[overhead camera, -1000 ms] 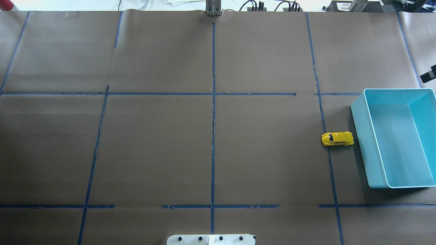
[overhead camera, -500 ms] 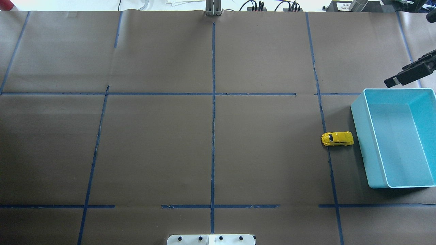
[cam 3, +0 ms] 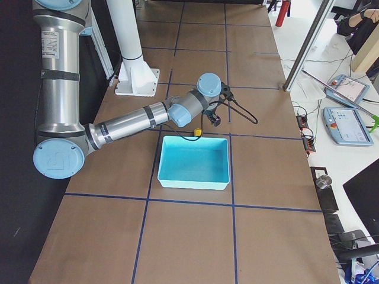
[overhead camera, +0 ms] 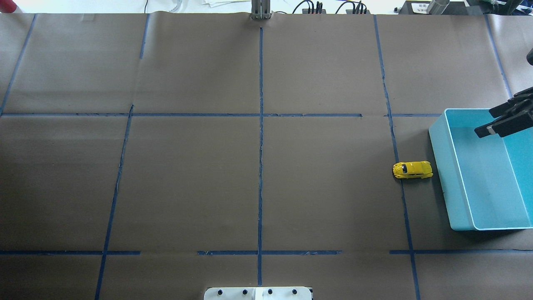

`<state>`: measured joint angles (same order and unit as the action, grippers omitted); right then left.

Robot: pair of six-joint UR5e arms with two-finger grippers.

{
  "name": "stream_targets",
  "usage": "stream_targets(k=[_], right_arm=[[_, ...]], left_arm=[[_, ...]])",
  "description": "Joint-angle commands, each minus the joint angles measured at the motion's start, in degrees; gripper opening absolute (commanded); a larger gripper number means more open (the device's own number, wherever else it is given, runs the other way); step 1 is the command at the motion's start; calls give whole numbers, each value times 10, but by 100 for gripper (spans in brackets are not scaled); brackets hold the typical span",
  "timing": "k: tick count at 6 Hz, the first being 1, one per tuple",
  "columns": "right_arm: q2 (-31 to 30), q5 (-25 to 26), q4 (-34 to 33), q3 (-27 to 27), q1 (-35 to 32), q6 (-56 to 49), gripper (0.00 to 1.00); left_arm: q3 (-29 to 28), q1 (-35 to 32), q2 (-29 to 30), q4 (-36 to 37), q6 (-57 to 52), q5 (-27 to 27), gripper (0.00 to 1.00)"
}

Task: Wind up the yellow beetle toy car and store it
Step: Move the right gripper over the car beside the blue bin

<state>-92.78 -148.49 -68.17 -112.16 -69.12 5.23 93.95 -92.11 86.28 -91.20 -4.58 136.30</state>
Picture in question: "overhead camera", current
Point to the red cylinder bottle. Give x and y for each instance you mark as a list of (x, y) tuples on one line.
[(8, 6)]

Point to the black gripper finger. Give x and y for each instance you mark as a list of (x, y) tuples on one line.
[(486, 130)]

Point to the yellow beetle toy car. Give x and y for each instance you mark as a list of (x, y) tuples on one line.
[(409, 170)]

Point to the turquoise plastic bin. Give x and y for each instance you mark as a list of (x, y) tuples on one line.
[(487, 182)]

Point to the metal cup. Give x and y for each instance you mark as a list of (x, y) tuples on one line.
[(437, 7)]

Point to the aluminium frame post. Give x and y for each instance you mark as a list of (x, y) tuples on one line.
[(261, 10)]

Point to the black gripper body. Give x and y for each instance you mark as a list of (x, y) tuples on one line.
[(517, 118)]

